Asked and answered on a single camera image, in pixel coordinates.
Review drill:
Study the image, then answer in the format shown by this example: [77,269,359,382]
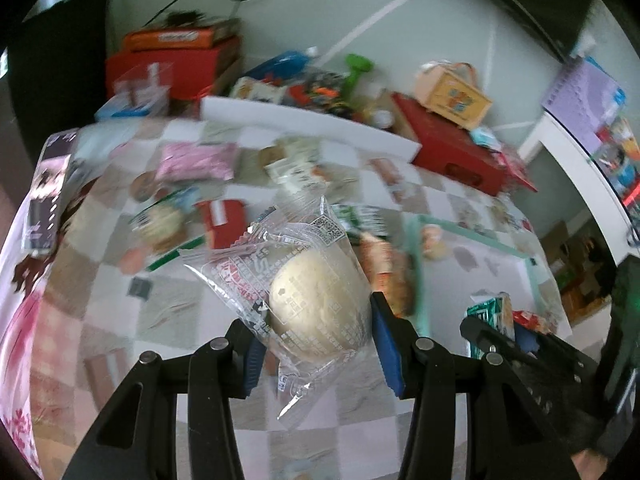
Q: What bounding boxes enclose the green dumbbell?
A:
[341,53,374,101]

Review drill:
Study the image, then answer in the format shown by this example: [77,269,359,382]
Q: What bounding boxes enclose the teal rimmed white tray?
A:
[402,214,572,352]

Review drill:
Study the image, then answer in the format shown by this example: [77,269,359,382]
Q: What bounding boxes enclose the green white biscuit pack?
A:
[129,186,201,255]

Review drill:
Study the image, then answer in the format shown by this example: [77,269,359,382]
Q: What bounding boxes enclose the large red gift box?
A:
[386,92,537,196]

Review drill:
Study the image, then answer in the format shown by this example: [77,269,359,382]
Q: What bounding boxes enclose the red boxy snack pack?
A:
[196,200,247,249]

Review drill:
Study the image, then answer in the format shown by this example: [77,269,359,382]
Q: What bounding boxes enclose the pink snack packet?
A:
[155,142,240,182]

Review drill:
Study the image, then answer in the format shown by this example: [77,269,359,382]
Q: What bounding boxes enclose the orange egg roll bag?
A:
[359,232,414,318]

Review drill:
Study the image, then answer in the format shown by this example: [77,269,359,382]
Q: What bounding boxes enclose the white foam board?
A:
[201,96,421,162]

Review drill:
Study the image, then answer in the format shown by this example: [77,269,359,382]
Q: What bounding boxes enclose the white desk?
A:
[518,112,639,264]

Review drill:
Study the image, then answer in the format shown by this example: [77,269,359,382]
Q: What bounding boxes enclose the blue liquid plastic bottle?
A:
[244,47,318,81]

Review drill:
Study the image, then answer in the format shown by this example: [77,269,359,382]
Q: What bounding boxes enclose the white rice cracker bag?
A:
[258,136,328,194]

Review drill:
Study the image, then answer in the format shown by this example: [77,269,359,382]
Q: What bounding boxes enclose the peach jelly cup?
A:
[421,224,448,260]

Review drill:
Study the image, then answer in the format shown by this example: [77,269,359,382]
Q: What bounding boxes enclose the purple perforated board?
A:
[541,58,626,155]

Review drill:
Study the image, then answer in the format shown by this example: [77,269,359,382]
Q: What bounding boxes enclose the orange handled gift box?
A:
[413,62,492,131]

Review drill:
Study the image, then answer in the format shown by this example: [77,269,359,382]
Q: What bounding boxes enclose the stacked red orange boxes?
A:
[105,18,242,101]

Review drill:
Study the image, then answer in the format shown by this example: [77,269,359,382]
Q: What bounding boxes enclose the checkered patterned tablecloth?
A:
[1,118,570,479]

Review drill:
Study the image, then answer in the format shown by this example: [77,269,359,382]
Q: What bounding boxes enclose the green popcorn snack bag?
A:
[465,292,515,348]

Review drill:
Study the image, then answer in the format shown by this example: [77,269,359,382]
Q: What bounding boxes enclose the clear round bun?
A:
[180,192,372,428]

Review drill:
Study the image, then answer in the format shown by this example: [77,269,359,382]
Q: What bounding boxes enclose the clear plastic box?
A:
[94,62,172,122]

